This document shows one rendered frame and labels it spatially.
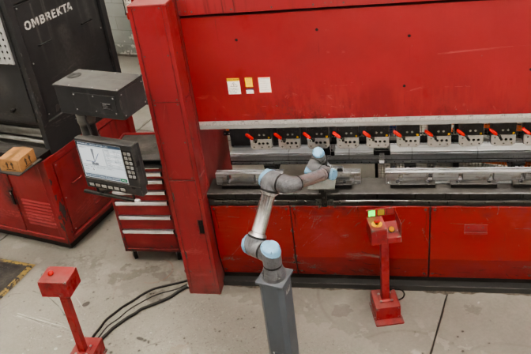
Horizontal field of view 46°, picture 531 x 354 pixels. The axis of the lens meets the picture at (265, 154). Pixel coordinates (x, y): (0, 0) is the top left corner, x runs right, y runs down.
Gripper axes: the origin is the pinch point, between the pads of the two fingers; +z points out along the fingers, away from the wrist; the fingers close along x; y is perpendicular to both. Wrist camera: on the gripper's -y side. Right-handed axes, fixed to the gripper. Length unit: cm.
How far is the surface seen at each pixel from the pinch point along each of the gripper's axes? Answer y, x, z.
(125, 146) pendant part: -11, 109, -87
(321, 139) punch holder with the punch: 17.7, -0.2, -16.3
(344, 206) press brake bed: -21.5, -13.8, 13.8
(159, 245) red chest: -38, 144, 75
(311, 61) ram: 55, 2, -59
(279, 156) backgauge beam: 20.4, 36.4, 23.2
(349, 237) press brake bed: -39, -16, 34
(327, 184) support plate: -12.3, -3.8, -9.5
